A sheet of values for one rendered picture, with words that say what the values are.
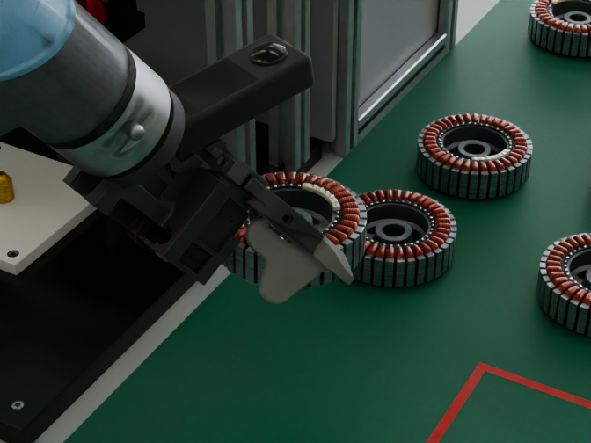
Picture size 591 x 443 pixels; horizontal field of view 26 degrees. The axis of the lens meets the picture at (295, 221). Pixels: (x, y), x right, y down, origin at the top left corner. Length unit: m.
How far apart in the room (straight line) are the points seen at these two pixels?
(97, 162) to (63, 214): 0.41
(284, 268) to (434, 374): 0.22
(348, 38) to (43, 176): 0.32
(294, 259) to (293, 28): 0.34
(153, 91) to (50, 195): 0.45
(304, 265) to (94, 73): 0.23
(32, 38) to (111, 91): 0.07
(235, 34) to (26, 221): 0.26
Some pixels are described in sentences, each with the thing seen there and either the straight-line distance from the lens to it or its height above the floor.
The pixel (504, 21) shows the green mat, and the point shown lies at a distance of 1.58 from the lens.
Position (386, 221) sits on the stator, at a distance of 1.16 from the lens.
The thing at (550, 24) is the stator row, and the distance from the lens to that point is 1.51.
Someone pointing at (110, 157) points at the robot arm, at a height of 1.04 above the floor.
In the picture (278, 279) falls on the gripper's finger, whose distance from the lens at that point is 0.87.
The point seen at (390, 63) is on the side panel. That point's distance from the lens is 1.38.
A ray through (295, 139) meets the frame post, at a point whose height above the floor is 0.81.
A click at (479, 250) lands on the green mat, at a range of 1.18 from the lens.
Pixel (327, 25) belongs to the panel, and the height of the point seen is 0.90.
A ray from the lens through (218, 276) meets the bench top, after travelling 1.14.
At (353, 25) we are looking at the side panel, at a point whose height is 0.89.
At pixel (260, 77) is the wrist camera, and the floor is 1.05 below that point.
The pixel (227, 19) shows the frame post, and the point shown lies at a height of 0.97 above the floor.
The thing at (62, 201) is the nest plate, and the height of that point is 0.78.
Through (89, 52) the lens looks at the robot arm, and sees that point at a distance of 0.72.
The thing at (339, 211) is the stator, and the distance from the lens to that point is 0.94.
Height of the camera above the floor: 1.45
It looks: 35 degrees down
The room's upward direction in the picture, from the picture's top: straight up
